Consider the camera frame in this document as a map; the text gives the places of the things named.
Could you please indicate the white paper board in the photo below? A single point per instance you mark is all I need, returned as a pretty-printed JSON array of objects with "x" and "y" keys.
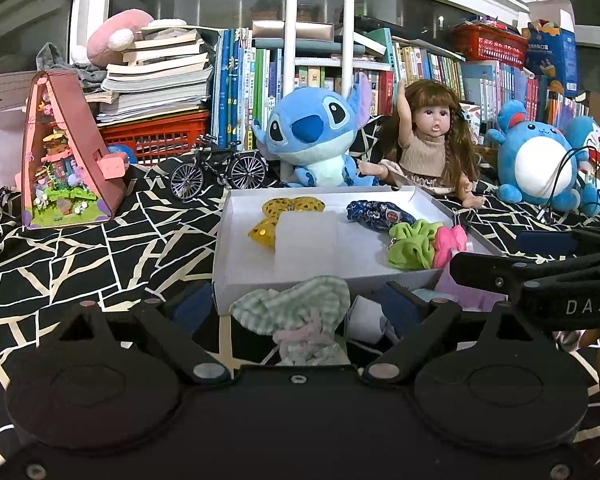
[{"x": 0, "y": 150}]

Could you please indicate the stack of flat books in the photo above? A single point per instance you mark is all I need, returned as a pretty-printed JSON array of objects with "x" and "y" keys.
[{"x": 155, "y": 80}]

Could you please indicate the pink triangular diorama house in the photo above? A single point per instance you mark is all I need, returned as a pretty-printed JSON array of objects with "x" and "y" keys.
[{"x": 80, "y": 125}]

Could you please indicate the white foam block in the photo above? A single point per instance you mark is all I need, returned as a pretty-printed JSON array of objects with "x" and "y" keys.
[{"x": 305, "y": 250}]

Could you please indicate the blue round toy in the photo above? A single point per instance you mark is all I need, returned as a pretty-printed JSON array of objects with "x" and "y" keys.
[{"x": 121, "y": 154}]

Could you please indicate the grey cloth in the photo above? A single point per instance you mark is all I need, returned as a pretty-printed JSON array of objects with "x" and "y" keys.
[{"x": 87, "y": 76}]

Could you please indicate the green checked cloth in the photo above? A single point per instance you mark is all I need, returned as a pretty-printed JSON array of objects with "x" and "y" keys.
[{"x": 290, "y": 305}]

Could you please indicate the black model bicycle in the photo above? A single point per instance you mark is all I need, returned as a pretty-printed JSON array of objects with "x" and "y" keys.
[{"x": 215, "y": 157}]

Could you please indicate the navy patterned scrunchie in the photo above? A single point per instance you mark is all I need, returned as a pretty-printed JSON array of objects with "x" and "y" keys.
[{"x": 375, "y": 212}]

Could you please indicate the pink plush toy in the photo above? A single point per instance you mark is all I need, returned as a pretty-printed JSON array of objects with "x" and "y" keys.
[{"x": 110, "y": 35}]

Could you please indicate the pale ruled box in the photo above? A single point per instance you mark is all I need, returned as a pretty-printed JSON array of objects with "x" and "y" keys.
[{"x": 5, "y": 92}]

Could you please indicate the gold sequin bow hair clip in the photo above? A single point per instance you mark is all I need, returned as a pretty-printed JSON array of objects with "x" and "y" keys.
[{"x": 290, "y": 206}]

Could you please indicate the black white patterned blanket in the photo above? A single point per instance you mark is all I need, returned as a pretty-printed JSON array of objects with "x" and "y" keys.
[{"x": 130, "y": 240}]

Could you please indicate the green scrunchie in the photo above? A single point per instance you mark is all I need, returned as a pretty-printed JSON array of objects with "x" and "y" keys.
[{"x": 410, "y": 250}]

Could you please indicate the row of upright books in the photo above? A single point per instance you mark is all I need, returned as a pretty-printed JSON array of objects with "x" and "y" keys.
[{"x": 240, "y": 85}]

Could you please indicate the blue alien plush toy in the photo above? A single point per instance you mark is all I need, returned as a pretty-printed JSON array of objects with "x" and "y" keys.
[{"x": 310, "y": 130}]

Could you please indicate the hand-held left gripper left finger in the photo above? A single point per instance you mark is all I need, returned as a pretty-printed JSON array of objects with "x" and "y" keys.
[{"x": 195, "y": 307}]

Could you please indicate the pink fabric scrunchie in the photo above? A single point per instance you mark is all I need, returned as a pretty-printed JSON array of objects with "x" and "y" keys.
[{"x": 447, "y": 245}]

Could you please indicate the blue printed carton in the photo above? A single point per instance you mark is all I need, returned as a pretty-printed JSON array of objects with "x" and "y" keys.
[{"x": 550, "y": 60}]

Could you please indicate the blue round mouse plush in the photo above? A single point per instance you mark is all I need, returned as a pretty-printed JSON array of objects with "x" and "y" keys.
[{"x": 525, "y": 160}]

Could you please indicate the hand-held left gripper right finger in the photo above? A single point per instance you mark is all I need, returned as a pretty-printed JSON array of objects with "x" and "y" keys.
[{"x": 400, "y": 307}]

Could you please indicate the blue robot cat plush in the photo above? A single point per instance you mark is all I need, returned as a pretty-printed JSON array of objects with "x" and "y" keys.
[{"x": 587, "y": 135}]

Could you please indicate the brown-haired doll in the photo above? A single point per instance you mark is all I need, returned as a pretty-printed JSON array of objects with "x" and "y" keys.
[{"x": 430, "y": 155}]

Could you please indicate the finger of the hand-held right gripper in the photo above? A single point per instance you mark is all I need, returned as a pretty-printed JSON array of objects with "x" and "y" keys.
[
  {"x": 490, "y": 275},
  {"x": 550, "y": 242}
]

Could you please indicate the white cardboard box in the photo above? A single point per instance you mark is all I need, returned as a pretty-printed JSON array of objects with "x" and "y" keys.
[{"x": 360, "y": 240}]

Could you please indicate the red plastic basket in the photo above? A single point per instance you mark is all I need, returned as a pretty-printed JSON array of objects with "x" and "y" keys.
[
  {"x": 155, "y": 140},
  {"x": 490, "y": 45}
]

